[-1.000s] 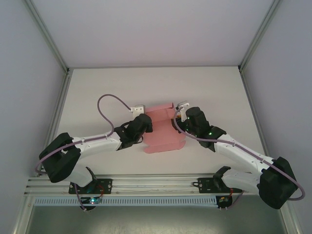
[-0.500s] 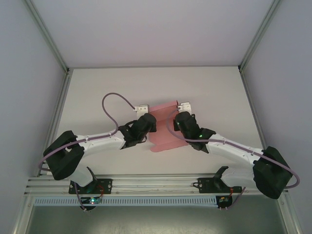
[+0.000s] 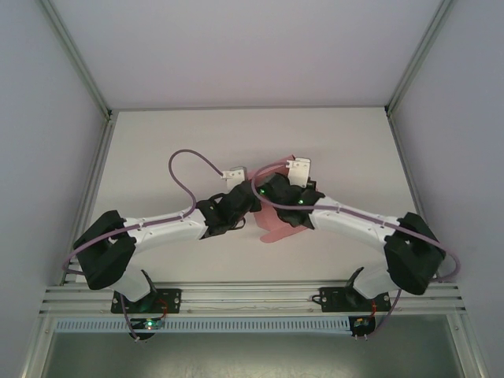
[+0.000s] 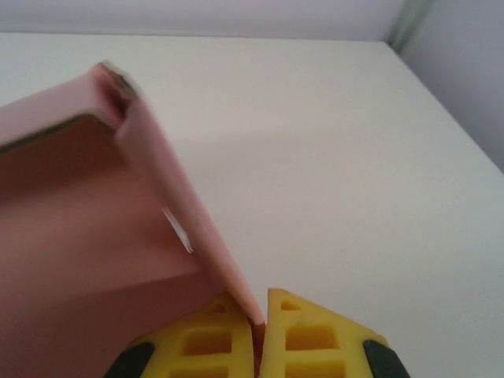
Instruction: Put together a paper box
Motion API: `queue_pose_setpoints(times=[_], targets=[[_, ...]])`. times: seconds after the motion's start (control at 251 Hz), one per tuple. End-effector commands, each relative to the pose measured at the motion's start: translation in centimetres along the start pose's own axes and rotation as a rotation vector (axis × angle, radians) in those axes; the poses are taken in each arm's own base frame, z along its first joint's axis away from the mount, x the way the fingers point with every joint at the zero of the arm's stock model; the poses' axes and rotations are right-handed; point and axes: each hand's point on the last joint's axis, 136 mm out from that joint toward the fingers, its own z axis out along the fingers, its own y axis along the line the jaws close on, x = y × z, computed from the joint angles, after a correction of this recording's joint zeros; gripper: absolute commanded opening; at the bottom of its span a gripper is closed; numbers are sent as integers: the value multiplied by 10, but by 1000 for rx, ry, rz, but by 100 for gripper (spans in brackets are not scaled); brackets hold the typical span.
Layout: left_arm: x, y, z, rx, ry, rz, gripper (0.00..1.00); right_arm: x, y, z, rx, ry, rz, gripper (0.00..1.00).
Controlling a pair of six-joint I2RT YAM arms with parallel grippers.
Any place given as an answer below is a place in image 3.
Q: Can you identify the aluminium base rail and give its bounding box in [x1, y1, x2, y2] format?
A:
[38, 280, 469, 317]

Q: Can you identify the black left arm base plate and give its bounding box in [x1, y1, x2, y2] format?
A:
[110, 287, 183, 315]

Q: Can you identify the white slotted cable duct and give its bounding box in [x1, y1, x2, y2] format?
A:
[54, 316, 352, 335]

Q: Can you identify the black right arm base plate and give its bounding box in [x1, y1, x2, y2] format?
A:
[319, 286, 399, 314]

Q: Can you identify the aluminium table edge rail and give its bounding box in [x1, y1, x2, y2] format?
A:
[387, 113, 462, 287]
[58, 112, 117, 287]

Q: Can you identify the aluminium frame post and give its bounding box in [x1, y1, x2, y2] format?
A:
[384, 0, 454, 118]
[38, 0, 116, 119]

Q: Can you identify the aluminium frame leg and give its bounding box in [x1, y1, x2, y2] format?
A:
[20, 313, 58, 378]
[447, 313, 496, 378]

